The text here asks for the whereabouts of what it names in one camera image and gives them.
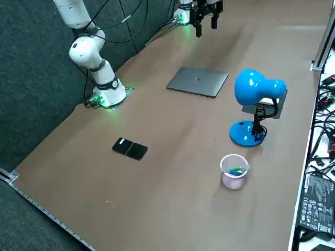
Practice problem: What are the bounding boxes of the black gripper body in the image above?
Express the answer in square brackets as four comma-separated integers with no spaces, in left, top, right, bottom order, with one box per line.
[190,0,224,17]

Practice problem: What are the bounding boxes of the silver laptop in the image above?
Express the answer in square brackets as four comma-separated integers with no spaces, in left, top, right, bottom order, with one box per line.
[166,66,230,99]

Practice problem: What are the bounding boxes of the blue desk lamp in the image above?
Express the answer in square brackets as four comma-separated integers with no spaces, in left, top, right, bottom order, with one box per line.
[229,68,288,147]

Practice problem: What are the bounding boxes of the black mouse pad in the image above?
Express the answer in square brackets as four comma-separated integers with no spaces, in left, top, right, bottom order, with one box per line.
[242,96,286,120]

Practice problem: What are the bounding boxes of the black phone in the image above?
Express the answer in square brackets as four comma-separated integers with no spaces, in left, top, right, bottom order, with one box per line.
[111,136,149,162]

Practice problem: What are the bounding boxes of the green blue pen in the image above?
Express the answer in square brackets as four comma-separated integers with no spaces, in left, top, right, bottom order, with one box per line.
[227,164,249,176]

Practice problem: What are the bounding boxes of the translucent pen cup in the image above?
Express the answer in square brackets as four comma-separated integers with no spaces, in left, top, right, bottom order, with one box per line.
[219,154,251,190]

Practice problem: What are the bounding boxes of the black labelled power adapter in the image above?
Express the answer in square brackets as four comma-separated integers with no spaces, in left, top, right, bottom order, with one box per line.
[297,172,335,237]

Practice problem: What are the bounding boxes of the black arm base cable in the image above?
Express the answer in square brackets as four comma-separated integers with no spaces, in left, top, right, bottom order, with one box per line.
[83,69,94,108]
[145,18,181,48]

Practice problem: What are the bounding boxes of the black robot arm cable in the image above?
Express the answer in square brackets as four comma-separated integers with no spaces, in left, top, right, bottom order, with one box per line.
[72,0,150,105]

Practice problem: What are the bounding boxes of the aluminium camera post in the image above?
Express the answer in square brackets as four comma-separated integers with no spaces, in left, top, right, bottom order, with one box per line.
[310,0,335,72]

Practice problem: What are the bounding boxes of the black lamp cord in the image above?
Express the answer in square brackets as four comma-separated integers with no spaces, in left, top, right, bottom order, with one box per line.
[251,104,269,143]

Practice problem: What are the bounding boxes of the tangled black cables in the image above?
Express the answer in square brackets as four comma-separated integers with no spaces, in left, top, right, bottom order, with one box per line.
[307,74,335,173]

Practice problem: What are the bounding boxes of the aluminium table edge rail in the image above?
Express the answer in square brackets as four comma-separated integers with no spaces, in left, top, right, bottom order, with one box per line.
[0,167,96,251]

